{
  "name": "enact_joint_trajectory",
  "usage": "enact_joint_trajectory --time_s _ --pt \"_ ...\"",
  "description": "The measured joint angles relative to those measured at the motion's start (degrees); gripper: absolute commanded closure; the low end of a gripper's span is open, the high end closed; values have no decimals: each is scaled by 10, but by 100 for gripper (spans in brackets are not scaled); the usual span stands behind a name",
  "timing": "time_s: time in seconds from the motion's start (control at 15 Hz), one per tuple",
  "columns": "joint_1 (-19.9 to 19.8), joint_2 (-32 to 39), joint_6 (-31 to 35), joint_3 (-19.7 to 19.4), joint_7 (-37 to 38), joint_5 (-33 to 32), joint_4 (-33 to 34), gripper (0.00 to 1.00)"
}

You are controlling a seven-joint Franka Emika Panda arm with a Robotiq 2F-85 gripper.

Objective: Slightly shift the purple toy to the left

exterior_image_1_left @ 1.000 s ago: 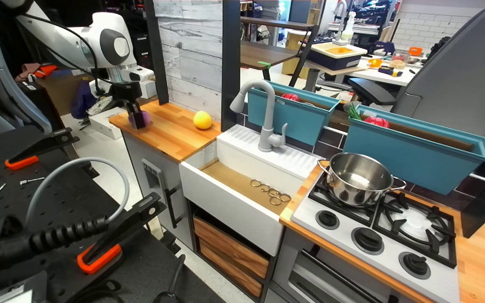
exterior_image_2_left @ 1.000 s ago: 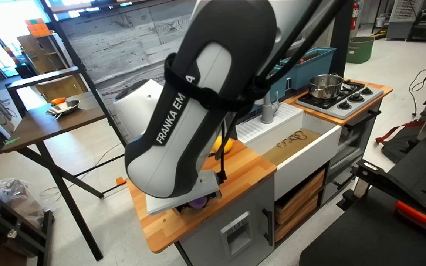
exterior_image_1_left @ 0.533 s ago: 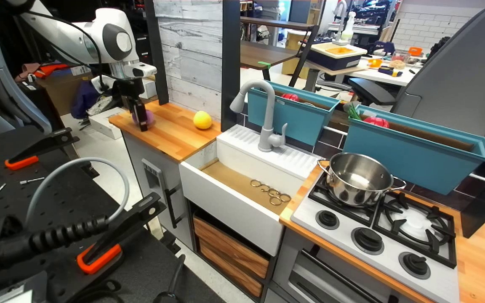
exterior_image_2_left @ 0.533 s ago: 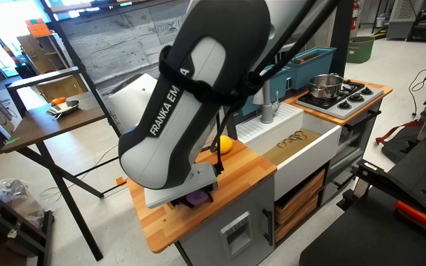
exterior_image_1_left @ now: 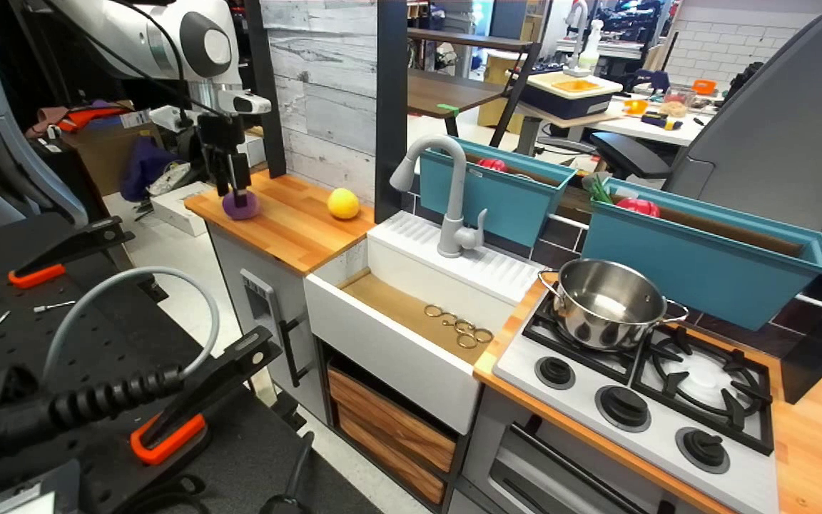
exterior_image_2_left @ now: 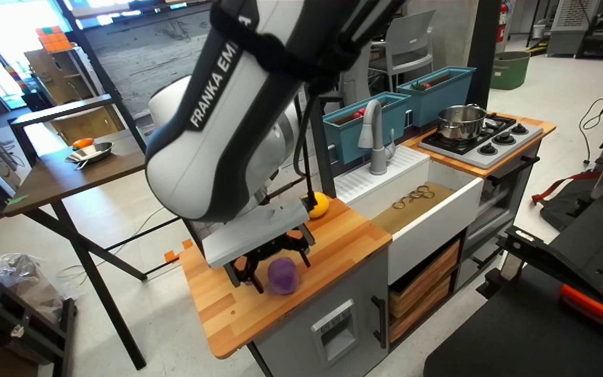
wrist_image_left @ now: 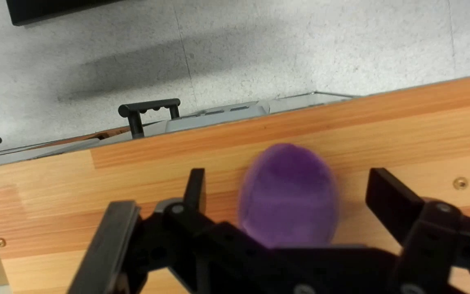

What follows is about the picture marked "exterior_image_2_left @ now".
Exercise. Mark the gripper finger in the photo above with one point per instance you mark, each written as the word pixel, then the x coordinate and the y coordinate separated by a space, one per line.
pixel 252 275
pixel 300 249

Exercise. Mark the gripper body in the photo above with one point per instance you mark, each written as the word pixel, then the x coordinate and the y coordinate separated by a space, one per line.
pixel 266 250

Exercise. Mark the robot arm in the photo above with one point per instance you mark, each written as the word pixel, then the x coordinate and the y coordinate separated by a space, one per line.
pixel 212 131

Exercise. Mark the purple toy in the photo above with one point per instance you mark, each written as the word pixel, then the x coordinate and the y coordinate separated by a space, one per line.
pixel 282 276

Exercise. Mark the toy kitchen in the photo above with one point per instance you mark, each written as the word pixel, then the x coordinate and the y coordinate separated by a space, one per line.
pixel 333 251

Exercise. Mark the yellow toy lemon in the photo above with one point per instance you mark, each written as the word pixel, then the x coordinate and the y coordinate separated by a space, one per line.
pixel 320 205

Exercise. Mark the white toy sink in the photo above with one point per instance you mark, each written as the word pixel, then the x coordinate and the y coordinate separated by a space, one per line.
pixel 427 230

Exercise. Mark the grey toy tap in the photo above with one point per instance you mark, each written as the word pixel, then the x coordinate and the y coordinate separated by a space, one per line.
pixel 376 136

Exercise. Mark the red toy vegetable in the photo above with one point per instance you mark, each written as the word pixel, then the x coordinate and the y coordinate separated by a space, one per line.
pixel 359 113
pixel 423 85

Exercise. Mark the orange toy carrot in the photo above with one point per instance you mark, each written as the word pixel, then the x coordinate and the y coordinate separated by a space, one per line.
pixel 82 143

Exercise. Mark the grey toy stove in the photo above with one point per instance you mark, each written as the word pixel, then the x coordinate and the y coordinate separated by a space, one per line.
pixel 490 149

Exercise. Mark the grey cabinet door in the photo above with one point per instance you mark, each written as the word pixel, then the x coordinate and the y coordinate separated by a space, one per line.
pixel 301 335

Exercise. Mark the bunch of metal rings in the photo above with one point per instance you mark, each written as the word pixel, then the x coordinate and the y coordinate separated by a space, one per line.
pixel 415 196

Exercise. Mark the teal planter box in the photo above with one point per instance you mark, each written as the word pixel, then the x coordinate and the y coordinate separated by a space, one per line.
pixel 440 97
pixel 369 131

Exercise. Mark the metal bowl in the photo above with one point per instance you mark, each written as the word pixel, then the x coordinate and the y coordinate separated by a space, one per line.
pixel 91 153

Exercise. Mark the steel pot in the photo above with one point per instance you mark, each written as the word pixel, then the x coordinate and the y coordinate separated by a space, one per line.
pixel 461 123

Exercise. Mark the oven door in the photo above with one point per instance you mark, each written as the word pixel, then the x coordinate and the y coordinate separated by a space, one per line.
pixel 500 204

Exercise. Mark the black stove knob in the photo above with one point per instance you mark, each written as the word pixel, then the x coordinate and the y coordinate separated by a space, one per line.
pixel 504 139
pixel 520 129
pixel 488 149

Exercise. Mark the brown wooden table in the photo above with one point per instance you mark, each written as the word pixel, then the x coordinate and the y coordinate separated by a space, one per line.
pixel 60 178

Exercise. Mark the clear plastic bag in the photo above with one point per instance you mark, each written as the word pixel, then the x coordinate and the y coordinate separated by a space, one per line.
pixel 24 283

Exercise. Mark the grey chair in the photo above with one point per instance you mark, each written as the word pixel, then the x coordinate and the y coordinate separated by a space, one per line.
pixel 409 36

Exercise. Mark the black shelf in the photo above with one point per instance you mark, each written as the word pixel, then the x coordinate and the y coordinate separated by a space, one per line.
pixel 13 335

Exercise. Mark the wooden shelf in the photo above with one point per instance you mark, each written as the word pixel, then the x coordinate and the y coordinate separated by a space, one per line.
pixel 66 78

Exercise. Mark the green bin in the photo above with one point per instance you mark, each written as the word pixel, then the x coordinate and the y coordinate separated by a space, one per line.
pixel 511 70

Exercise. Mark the orange clamp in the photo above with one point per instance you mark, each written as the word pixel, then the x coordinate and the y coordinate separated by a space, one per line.
pixel 592 303

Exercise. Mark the colourful puzzle cube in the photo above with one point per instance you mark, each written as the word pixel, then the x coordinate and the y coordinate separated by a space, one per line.
pixel 54 39

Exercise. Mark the red fire extinguisher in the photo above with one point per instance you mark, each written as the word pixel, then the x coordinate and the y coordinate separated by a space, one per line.
pixel 502 23

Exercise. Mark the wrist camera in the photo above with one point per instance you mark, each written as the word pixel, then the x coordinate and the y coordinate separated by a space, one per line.
pixel 259 230

